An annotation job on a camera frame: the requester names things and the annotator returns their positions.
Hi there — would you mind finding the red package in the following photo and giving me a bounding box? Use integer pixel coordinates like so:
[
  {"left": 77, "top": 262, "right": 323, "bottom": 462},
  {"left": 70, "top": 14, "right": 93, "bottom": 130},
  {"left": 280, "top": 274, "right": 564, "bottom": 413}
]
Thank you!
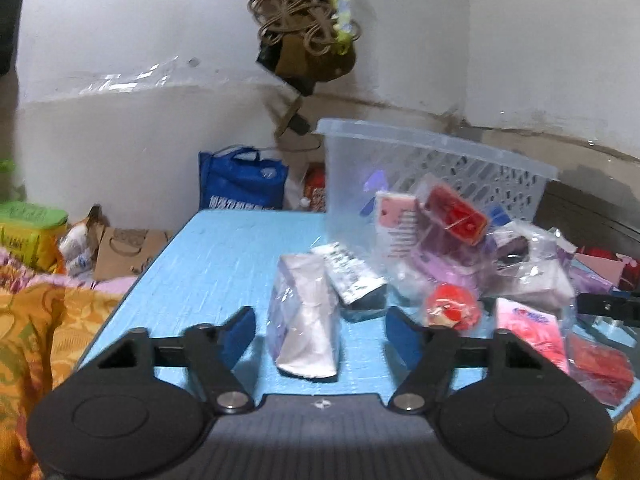
[{"left": 302, "top": 166, "right": 327, "bottom": 212}]

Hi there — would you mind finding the clear-wrapped pale pack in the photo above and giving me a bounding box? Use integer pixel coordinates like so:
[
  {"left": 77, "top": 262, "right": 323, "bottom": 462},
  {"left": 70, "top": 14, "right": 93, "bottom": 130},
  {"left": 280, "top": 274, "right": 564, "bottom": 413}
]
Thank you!
[{"left": 480, "top": 222, "right": 577, "bottom": 308}]

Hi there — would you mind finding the silver and black box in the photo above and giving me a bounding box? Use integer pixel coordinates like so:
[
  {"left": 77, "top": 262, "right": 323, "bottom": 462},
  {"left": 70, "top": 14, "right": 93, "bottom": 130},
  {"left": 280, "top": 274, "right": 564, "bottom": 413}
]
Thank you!
[{"left": 310, "top": 241, "right": 389, "bottom": 312}]

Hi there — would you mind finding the dark wooden board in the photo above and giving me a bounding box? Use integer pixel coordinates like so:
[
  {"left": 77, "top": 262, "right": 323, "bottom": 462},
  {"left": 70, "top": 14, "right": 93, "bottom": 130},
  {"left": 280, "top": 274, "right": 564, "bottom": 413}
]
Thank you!
[{"left": 532, "top": 180, "right": 640, "bottom": 261}]

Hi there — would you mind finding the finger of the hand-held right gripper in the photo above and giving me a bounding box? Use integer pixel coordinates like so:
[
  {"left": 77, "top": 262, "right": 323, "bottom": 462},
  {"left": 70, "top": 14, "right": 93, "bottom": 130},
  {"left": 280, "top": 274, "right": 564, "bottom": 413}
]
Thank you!
[{"left": 575, "top": 290, "right": 640, "bottom": 326}]

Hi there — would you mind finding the white plastic-wrapped box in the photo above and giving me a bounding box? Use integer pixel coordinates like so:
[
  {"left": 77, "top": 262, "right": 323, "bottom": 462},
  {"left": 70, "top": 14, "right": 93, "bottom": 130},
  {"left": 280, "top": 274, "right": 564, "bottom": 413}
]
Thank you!
[{"left": 266, "top": 253, "right": 342, "bottom": 380}]

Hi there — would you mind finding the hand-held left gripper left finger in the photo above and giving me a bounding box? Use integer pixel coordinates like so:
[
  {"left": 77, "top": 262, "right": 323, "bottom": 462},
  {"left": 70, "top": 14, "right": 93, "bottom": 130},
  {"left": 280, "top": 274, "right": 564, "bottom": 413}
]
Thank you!
[{"left": 95, "top": 306, "right": 258, "bottom": 415}]

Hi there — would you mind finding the blue shopping bag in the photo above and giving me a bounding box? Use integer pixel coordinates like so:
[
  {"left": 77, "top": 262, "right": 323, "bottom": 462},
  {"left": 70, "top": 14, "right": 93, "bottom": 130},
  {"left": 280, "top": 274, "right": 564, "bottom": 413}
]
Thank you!
[{"left": 198, "top": 147, "right": 289, "bottom": 211}]

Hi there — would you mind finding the white plastic bag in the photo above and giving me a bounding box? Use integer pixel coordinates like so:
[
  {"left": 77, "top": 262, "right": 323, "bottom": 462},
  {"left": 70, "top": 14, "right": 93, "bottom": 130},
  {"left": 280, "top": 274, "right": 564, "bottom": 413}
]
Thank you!
[{"left": 59, "top": 205, "right": 103, "bottom": 277}]

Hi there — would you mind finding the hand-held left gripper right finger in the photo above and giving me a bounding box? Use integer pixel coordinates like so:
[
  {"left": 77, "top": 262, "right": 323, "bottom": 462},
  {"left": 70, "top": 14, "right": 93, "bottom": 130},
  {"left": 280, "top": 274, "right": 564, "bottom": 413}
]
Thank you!
[{"left": 385, "top": 306, "right": 546, "bottom": 414}]

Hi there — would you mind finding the pink tissue packet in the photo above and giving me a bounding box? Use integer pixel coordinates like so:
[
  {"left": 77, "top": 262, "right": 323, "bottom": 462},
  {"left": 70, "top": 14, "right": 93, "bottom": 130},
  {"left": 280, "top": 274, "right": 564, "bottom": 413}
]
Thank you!
[{"left": 494, "top": 297, "right": 572, "bottom": 373}]

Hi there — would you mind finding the green box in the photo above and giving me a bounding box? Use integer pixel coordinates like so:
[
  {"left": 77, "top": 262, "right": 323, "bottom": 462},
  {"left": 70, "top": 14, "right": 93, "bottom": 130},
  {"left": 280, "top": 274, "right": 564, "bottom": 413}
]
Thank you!
[{"left": 0, "top": 202, "right": 69, "bottom": 272}]

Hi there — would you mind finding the pink box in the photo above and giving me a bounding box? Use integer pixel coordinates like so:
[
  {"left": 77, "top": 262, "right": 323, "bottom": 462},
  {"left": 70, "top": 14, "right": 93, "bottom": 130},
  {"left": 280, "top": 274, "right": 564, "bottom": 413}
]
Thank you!
[{"left": 375, "top": 191, "right": 422, "bottom": 262}]

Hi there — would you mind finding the red box in plastic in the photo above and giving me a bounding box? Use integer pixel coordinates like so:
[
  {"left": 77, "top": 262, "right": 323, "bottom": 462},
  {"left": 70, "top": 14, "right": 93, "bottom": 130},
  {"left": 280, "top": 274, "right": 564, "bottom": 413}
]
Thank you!
[{"left": 422, "top": 183, "right": 491, "bottom": 247}]

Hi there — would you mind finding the brown paper bag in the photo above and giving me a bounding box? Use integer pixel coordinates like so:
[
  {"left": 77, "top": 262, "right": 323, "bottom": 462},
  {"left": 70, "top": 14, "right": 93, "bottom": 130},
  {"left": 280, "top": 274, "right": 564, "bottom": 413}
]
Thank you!
[{"left": 92, "top": 225, "right": 174, "bottom": 282}]

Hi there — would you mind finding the clear plastic basket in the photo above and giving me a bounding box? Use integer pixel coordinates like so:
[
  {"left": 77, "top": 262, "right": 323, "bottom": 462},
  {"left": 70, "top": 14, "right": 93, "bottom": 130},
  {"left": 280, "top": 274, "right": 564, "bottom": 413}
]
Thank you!
[{"left": 314, "top": 118, "right": 560, "bottom": 261}]

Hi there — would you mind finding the pink paper sheet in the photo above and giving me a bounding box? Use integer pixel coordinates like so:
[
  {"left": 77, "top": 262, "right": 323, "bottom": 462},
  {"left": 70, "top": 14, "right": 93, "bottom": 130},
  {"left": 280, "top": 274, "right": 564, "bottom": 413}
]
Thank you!
[{"left": 572, "top": 252, "right": 640, "bottom": 291}]

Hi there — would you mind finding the orange patterned blanket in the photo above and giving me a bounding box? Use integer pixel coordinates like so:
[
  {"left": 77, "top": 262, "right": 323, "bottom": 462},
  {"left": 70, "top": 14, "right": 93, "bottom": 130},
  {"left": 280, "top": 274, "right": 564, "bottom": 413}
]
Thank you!
[{"left": 0, "top": 247, "right": 138, "bottom": 480}]

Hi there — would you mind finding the red flat packet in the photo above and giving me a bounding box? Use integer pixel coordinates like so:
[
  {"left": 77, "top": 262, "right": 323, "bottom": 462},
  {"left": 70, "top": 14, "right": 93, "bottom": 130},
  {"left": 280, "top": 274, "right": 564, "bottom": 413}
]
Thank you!
[{"left": 567, "top": 335, "right": 637, "bottom": 407}]

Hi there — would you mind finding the yellow-green lanyard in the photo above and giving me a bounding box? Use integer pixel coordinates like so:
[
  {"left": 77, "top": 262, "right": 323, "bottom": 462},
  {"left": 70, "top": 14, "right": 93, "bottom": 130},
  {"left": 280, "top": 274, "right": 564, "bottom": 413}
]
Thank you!
[{"left": 330, "top": 0, "right": 353, "bottom": 55}]

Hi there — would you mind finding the red round packet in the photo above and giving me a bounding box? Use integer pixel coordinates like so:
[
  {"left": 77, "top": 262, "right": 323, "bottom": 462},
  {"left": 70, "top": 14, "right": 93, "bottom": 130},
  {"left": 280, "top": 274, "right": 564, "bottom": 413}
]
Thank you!
[{"left": 424, "top": 282, "right": 482, "bottom": 332}]

